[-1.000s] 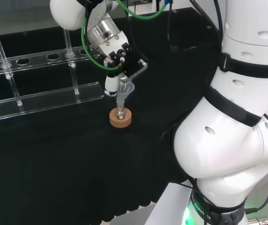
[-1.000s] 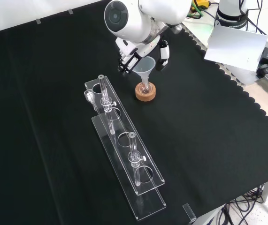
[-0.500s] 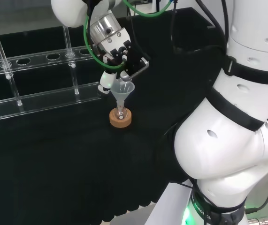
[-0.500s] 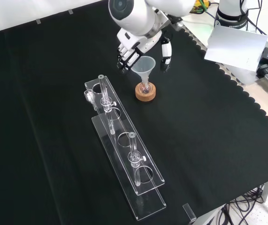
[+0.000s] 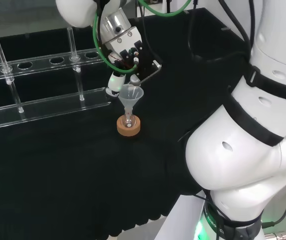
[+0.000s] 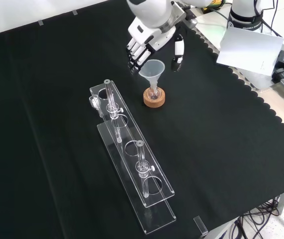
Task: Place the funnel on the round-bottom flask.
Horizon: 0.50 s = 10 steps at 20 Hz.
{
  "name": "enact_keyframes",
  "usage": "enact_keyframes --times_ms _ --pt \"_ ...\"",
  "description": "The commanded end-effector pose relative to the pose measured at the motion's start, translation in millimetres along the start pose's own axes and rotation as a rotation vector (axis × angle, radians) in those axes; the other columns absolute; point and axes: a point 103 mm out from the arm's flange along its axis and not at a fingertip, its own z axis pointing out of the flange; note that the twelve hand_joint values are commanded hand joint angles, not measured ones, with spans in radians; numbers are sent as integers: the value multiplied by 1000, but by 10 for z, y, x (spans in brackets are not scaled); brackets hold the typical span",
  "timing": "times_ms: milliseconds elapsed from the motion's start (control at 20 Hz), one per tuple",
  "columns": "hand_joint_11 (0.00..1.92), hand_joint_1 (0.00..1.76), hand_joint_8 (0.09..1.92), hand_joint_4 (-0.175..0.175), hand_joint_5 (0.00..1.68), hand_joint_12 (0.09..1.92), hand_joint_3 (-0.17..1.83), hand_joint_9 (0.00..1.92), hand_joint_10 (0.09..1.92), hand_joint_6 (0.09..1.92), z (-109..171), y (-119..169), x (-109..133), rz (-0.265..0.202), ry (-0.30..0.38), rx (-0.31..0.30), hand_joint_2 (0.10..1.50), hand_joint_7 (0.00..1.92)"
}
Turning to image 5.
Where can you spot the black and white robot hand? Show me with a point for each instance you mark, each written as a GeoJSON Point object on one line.
{"type": "Point", "coordinates": [126, 41]}

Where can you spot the translucent plastic funnel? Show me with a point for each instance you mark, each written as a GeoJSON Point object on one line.
{"type": "Point", "coordinates": [130, 96]}

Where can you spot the glass round-bottom flask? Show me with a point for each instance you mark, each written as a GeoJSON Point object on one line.
{"type": "Point", "coordinates": [128, 121]}

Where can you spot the clear acrylic funnel stand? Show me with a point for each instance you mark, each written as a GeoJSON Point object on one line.
{"type": "Point", "coordinates": [50, 106]}

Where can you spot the black tripod pole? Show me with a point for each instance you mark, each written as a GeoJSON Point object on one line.
{"type": "Point", "coordinates": [168, 5]}

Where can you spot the clear cloth clip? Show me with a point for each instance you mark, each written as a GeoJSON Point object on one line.
{"type": "Point", "coordinates": [226, 28]}
{"type": "Point", "coordinates": [185, 11]}

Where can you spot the black bench cloth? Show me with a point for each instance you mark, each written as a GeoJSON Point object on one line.
{"type": "Point", "coordinates": [82, 175]}

